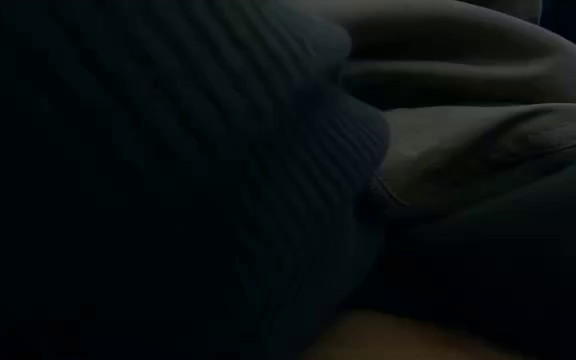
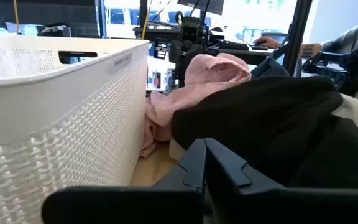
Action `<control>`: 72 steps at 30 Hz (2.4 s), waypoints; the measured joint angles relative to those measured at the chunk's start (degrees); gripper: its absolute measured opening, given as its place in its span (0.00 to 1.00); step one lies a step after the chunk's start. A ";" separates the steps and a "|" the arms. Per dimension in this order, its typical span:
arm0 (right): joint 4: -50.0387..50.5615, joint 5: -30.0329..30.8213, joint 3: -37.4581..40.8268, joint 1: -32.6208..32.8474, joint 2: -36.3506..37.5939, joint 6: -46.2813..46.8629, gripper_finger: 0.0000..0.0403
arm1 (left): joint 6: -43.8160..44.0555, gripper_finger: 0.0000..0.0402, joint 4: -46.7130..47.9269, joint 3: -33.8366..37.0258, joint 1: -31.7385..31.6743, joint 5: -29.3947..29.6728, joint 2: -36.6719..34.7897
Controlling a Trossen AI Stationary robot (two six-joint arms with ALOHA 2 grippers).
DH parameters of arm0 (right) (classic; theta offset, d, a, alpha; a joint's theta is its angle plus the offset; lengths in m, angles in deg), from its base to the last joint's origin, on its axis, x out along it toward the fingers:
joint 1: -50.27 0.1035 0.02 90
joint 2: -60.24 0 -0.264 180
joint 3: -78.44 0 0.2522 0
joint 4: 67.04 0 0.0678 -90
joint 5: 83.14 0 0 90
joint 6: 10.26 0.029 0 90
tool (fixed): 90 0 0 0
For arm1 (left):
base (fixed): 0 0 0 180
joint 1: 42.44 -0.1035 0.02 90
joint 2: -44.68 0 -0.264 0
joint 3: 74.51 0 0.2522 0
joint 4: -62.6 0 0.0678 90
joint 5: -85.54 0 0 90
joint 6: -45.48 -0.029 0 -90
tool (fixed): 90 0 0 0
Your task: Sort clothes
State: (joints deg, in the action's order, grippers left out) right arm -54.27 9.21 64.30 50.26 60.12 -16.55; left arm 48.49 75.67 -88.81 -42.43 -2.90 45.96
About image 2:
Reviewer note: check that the black garment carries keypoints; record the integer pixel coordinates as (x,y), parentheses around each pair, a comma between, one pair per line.
(275,124)

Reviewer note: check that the black pouch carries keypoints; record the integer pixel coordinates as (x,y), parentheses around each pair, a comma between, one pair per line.
(56,30)

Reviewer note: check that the black keyboard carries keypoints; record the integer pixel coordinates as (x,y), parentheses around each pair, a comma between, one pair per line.
(232,45)

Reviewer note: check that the dark blue Puma garment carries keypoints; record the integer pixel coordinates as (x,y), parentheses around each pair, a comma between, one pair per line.
(269,69)

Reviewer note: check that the black chair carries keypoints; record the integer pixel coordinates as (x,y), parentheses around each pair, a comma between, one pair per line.
(337,67)

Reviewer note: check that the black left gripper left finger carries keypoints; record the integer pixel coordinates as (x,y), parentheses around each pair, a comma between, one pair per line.
(166,205)

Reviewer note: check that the person's hand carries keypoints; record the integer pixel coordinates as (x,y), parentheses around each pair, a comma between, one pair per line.
(267,42)

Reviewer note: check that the black computer mouse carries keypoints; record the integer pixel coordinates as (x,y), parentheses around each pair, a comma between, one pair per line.
(259,47)

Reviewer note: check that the cream grey garment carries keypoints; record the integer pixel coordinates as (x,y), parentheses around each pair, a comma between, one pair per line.
(357,113)

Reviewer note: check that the white plastic laundry basket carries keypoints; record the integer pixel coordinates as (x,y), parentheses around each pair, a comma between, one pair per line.
(57,124)

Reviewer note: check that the black monitor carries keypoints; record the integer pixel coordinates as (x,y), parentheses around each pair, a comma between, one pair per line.
(48,14)

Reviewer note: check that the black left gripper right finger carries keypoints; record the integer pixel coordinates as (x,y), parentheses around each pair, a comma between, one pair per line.
(259,205)

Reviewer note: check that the pink garment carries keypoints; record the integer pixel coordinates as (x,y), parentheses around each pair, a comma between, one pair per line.
(207,77)

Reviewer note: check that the black aluminium frame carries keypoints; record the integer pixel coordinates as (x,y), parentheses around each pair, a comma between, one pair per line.
(297,31)

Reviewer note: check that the person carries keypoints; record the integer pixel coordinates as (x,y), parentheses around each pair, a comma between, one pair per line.
(353,37)

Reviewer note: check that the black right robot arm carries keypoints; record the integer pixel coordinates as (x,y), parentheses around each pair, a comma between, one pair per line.
(185,59)

